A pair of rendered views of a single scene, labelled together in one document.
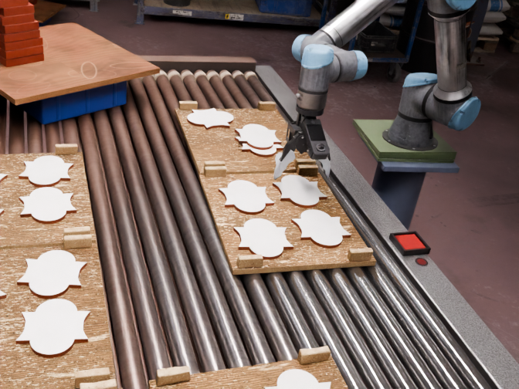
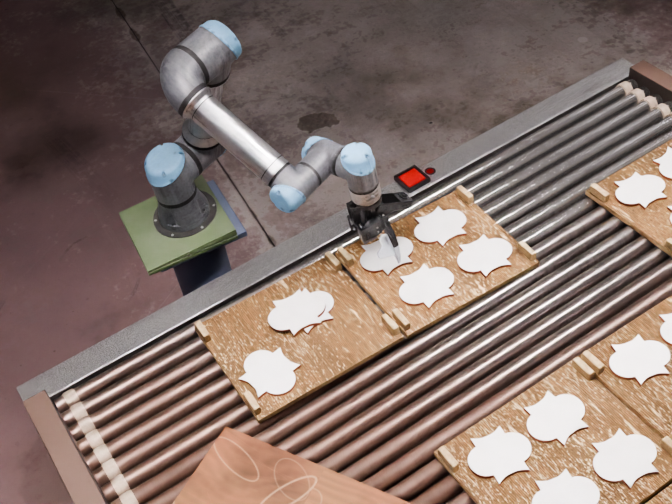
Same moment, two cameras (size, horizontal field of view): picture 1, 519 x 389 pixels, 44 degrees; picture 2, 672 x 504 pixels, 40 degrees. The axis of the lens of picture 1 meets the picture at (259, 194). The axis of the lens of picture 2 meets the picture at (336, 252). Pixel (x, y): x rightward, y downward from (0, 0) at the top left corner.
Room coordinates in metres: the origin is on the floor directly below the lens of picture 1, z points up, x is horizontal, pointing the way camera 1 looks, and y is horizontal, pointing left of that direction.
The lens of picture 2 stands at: (1.74, 1.56, 2.72)
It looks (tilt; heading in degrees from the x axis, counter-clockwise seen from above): 46 degrees down; 266
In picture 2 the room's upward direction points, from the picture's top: 9 degrees counter-clockwise
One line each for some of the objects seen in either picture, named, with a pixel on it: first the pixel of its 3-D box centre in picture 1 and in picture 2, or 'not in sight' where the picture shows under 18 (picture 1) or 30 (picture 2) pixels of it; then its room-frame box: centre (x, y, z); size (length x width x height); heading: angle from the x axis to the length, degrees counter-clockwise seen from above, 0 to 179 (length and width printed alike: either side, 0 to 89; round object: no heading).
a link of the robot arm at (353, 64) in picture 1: (340, 64); (322, 159); (1.60, -0.16, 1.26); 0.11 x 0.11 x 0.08; 41
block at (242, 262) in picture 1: (250, 261); (526, 250); (1.13, 0.00, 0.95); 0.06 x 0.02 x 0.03; 110
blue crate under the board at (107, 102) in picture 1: (60, 82); not in sight; (1.87, 0.68, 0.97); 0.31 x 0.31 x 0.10; 51
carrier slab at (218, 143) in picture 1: (242, 139); (296, 333); (1.76, 0.08, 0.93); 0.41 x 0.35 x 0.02; 21
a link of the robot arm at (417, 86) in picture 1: (422, 93); (170, 171); (2.01, -0.48, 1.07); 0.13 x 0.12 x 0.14; 41
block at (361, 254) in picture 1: (360, 254); (465, 194); (1.22, -0.25, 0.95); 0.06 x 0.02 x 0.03; 110
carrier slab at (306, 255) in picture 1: (281, 217); (435, 259); (1.36, -0.06, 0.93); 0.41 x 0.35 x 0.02; 20
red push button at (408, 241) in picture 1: (409, 243); (412, 179); (1.34, -0.39, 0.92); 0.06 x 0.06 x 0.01; 22
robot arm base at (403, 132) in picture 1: (412, 125); (180, 202); (2.01, -0.48, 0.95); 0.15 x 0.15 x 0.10
